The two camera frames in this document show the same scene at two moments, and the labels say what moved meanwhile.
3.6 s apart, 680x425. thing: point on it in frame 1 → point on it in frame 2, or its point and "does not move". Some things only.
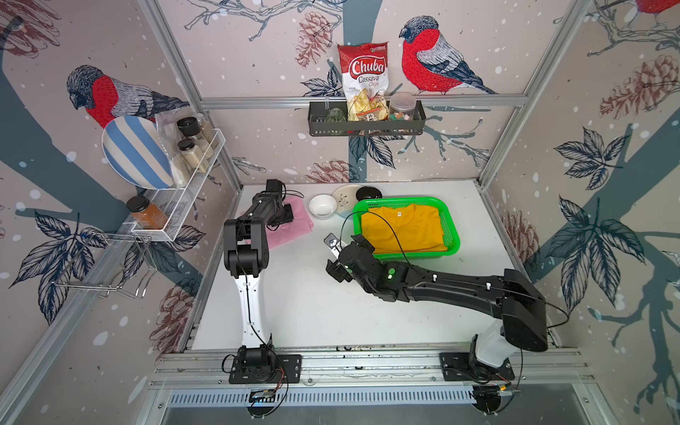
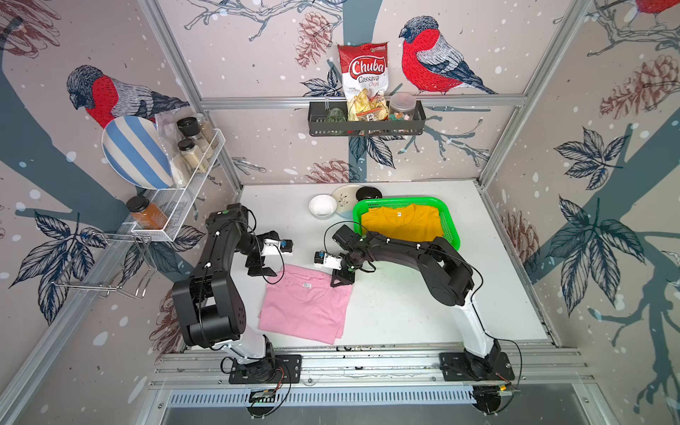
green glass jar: [336, 115] does not move
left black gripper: [289, 218] → [252, 262]
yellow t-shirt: [419, 229] does not move
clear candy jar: [402, 106] does not move
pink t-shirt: [301, 223] → [301, 302]
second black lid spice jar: [192, 154] does not move
